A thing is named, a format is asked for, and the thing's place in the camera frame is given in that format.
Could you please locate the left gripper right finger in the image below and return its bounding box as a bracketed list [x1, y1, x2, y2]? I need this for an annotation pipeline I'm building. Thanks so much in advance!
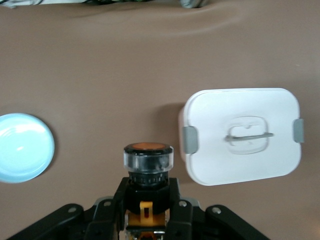
[164, 177, 271, 240]

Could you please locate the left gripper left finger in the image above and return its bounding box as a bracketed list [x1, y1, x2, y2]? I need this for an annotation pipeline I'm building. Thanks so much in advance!
[7, 177, 130, 240]

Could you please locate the orange black push-button switch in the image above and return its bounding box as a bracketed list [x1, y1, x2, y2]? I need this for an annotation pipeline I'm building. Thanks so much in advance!
[123, 141, 175, 240]

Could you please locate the white lidded plastic box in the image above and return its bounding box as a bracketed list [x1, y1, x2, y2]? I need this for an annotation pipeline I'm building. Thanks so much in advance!
[177, 87, 305, 187]

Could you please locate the light blue round plate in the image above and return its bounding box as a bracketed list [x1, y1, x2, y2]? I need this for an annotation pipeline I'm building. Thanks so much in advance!
[0, 112, 56, 184]

